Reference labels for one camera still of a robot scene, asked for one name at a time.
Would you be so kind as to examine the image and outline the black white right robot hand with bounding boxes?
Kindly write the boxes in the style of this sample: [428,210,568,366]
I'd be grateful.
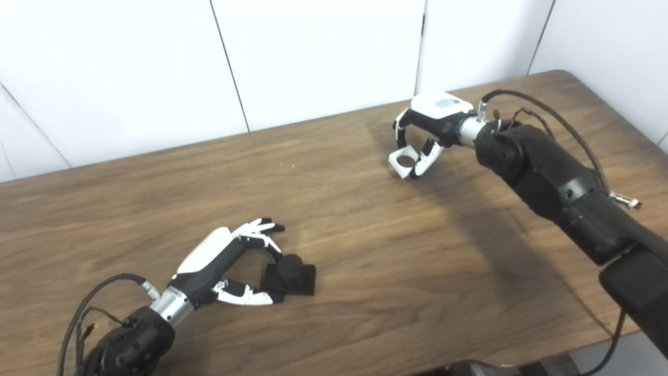
[392,92,474,180]

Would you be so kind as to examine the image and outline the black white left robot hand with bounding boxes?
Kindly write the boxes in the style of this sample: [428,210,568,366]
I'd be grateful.
[167,218,286,309]

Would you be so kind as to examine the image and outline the white square piece with hole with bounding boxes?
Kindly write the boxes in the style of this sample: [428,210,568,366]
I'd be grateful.
[388,146,421,180]

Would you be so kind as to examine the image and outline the black peg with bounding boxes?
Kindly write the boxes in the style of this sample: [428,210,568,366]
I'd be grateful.
[259,254,317,297]

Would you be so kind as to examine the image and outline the thin right wrist wires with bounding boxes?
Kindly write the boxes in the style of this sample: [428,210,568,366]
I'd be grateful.
[491,107,555,139]

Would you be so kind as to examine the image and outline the thin wrist wires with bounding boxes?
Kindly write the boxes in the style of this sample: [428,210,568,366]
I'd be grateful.
[491,107,555,139]
[76,307,134,361]

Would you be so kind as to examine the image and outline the thin left wrist wires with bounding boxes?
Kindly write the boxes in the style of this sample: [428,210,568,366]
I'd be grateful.
[76,307,134,361]

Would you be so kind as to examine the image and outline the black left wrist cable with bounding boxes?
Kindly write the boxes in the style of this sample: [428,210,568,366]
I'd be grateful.
[56,273,160,376]

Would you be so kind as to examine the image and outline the black hanging cable under arm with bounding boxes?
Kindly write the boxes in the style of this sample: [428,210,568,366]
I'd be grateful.
[579,308,627,376]

